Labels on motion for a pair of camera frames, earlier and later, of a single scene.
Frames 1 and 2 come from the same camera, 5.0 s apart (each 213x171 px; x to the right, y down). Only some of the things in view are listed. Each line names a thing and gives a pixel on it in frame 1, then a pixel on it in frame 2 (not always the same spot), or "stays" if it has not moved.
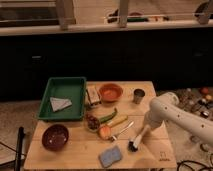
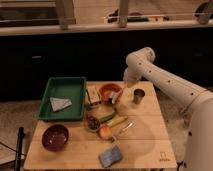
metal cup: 138,95 stays
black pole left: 19,156 stays
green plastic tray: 68,88 stays
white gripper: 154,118 to 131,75
